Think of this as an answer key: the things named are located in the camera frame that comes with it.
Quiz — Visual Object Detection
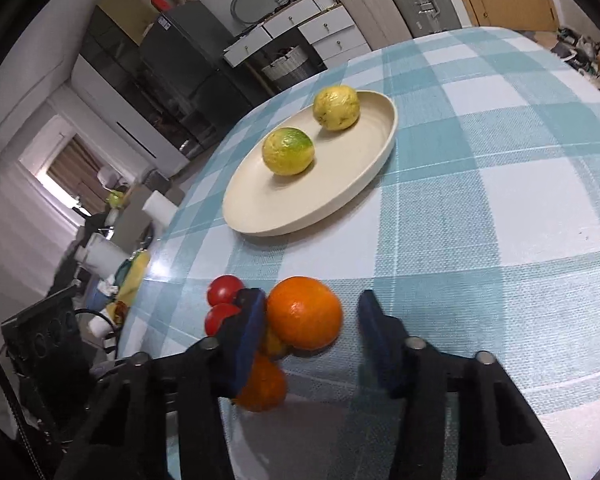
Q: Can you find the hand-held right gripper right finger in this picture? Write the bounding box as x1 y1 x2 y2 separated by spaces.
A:
356 289 573 480

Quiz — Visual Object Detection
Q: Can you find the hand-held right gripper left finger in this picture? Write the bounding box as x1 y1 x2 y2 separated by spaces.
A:
55 287 268 480

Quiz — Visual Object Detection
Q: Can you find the small yellow round fruit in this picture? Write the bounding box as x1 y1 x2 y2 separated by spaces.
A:
257 327 293 362

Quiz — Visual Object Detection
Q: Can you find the red tomato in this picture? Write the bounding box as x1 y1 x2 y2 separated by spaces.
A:
204 303 242 338
207 275 246 307

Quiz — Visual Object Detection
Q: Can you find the small orange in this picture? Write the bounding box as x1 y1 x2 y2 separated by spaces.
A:
232 352 288 413

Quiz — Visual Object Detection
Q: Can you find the large orange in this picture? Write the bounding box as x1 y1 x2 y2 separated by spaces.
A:
266 276 344 352

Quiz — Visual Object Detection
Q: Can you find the cream round plate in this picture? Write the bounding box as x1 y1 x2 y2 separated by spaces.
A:
222 90 398 237

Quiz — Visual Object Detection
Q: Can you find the yellow cloth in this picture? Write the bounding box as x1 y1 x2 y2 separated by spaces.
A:
115 252 151 306

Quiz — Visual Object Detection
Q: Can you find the white paper towel roll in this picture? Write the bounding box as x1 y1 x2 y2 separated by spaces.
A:
144 191 181 226

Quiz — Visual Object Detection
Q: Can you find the blue checked tablecloth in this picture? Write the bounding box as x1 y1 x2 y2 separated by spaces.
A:
115 26 600 480

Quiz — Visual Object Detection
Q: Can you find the white bucket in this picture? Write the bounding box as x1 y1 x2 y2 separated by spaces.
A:
75 234 126 281

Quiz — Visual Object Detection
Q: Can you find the yellow guava with green patch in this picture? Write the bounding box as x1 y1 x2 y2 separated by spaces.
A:
262 127 315 177

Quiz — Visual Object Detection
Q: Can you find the black perforated box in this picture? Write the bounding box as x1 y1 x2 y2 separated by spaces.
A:
0 285 96 411

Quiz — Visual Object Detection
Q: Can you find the brown curtain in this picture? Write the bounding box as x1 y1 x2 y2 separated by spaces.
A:
47 137 106 201

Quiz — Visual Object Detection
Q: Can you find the woven storage basket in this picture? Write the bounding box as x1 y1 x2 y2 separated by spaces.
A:
261 45 313 86

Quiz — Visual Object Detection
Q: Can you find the white and black tall cabinet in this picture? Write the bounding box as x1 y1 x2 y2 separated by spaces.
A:
72 5 191 176

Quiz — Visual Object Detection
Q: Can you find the grey refrigerator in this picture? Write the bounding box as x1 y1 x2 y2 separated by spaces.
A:
140 1 261 126

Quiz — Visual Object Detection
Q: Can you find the white drawer cabinet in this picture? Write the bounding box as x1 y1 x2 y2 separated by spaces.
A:
223 0 372 68

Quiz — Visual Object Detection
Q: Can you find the beige suitcase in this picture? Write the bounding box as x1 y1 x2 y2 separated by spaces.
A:
328 0 413 51

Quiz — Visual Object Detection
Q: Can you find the cardboard box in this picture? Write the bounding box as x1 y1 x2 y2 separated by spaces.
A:
97 0 191 43

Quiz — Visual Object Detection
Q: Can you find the pile of shoes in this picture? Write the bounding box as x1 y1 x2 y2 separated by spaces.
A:
555 27 600 96

